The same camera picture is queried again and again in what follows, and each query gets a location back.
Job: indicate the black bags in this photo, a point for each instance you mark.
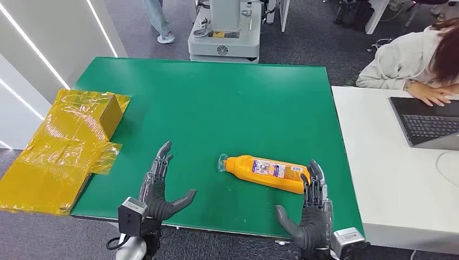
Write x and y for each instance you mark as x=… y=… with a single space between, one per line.
x=353 y=14

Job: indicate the orange plastic bottle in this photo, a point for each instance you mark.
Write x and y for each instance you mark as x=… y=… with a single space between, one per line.
x=247 y=170

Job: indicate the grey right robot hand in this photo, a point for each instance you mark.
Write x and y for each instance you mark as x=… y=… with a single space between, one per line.
x=315 y=226

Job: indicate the white wheeled machine base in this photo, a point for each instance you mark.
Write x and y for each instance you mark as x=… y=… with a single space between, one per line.
x=224 y=45

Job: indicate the white desk leg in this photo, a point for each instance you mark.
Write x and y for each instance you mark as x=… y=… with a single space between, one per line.
x=374 y=16

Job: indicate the person's leg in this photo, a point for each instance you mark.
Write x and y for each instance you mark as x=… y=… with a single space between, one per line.
x=157 y=18

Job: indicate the person's hand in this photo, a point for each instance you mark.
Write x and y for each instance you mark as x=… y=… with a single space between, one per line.
x=428 y=94

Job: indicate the dark grey laptop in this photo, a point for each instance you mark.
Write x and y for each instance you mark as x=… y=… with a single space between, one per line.
x=426 y=125

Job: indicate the person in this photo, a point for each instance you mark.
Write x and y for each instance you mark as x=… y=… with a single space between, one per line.
x=401 y=61

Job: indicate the white round pad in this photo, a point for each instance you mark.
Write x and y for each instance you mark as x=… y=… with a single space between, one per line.
x=450 y=167

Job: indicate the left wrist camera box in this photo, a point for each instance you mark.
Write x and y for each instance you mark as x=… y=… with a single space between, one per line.
x=131 y=217

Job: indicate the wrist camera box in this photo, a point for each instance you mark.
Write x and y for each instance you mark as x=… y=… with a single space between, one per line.
x=348 y=242
x=131 y=217

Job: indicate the yellow taped cardboard box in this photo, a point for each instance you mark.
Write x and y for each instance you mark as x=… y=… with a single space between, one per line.
x=53 y=161

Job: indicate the grey metal clamp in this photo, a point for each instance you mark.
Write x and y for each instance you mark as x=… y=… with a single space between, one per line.
x=200 y=33

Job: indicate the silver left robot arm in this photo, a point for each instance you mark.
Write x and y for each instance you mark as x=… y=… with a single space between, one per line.
x=131 y=251

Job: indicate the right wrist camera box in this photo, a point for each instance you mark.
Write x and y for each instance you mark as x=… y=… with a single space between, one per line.
x=348 y=242

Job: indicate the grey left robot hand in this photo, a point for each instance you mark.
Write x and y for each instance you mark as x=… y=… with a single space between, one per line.
x=156 y=201

